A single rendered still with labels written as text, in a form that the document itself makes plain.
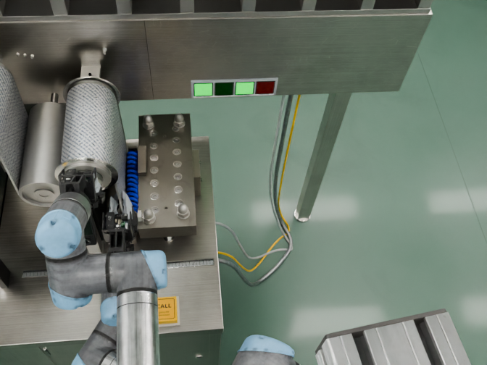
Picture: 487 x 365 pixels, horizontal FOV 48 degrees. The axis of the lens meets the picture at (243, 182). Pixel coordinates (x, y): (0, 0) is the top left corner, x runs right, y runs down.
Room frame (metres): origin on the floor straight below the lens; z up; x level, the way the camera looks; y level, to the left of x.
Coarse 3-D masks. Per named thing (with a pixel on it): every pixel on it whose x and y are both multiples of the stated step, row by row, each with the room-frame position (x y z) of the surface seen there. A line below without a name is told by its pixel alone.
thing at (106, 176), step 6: (78, 84) 0.92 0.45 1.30; (66, 168) 0.67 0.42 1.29; (72, 168) 0.67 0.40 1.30; (78, 168) 0.67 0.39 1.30; (84, 168) 0.68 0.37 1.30; (90, 168) 0.68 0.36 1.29; (96, 168) 0.68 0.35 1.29; (102, 168) 0.69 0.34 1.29; (102, 174) 0.68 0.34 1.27; (108, 174) 0.69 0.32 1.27; (108, 180) 0.68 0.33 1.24; (102, 186) 0.68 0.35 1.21
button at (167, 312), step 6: (162, 300) 0.51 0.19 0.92; (168, 300) 0.51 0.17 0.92; (174, 300) 0.51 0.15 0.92; (162, 306) 0.49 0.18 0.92; (168, 306) 0.49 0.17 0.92; (174, 306) 0.49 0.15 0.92; (162, 312) 0.47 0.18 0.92; (168, 312) 0.48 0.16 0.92; (174, 312) 0.48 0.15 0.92; (162, 318) 0.46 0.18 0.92; (168, 318) 0.46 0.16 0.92; (174, 318) 0.46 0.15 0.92
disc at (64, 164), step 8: (72, 160) 0.68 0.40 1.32; (80, 160) 0.68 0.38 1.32; (88, 160) 0.69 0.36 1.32; (96, 160) 0.69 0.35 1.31; (56, 168) 0.67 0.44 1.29; (64, 168) 0.67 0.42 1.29; (112, 168) 0.69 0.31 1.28; (56, 176) 0.67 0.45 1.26; (112, 176) 0.69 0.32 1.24; (112, 184) 0.69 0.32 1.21
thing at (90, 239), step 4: (92, 216) 0.53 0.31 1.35; (88, 220) 0.51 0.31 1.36; (92, 220) 0.52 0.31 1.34; (88, 224) 0.51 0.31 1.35; (92, 224) 0.51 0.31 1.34; (88, 228) 0.50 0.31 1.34; (92, 228) 0.50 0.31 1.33; (84, 232) 0.50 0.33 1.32; (88, 232) 0.50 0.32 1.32; (92, 232) 0.50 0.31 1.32; (96, 232) 0.52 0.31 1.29; (88, 236) 0.50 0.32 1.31; (92, 236) 0.50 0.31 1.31; (96, 236) 0.51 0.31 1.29; (88, 240) 0.49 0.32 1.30; (92, 240) 0.49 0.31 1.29; (96, 240) 0.50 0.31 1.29; (88, 244) 0.49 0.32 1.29; (92, 244) 0.49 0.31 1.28
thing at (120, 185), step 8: (120, 128) 0.91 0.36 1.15; (120, 136) 0.88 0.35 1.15; (120, 144) 0.86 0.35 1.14; (120, 152) 0.84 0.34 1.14; (120, 160) 0.81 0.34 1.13; (120, 168) 0.79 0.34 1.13; (120, 176) 0.77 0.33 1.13; (120, 184) 0.74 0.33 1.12; (120, 192) 0.72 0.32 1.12; (120, 200) 0.70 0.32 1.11
